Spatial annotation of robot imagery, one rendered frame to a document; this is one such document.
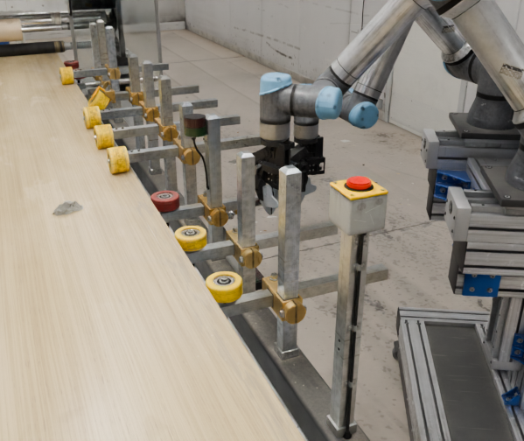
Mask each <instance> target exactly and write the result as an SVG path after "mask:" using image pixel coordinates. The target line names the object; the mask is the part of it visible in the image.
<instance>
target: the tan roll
mask: <svg viewBox="0 0 524 441"><path fill-rule="evenodd" d="M63 30H70V24H43V25H27V26H21V22H20V18H6V19H0V42H10V41H23V40H24V39H23V32H48V31H63Z"/></svg>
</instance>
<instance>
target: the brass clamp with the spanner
mask: <svg viewBox="0 0 524 441"><path fill-rule="evenodd" d="M198 203H201V204H202V205H203V206H204V214H205V215H203V217H204V218H205V219H206V221H207V222H208V223H209V225H214V226H215V227H222V226H224V225H225V224H226V223H227V221H228V215H227V213H226V207H225V206H224V205H223V204H222V206H219V207H214V208H211V207H210V206H209V205H207V197H204V196H203V194H200V195H198Z"/></svg>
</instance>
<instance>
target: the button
mask: <svg viewBox="0 0 524 441"><path fill-rule="evenodd" d="M346 184H347V185H348V186H349V187H350V188H352V189H355V190H366V189H368V188H369V187H370V186H371V185H372V181H371V180H370V179H369V178H366V177H361V176H354V177H350V178H349V179H348V180H347V181H346Z"/></svg>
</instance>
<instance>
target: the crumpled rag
mask: <svg viewBox="0 0 524 441"><path fill-rule="evenodd" d="M83 208H84V207H83V205H80V204H79V203H78V202H77V201H74V202H72V201H70V200H67V201H64V202H63V204H59V205H58V206H57V207H56V208H55V209H54V213H53V214H55V215H56V216H58V215H63V214H70V213H71V212H74V211H80V210H82V209H83Z"/></svg>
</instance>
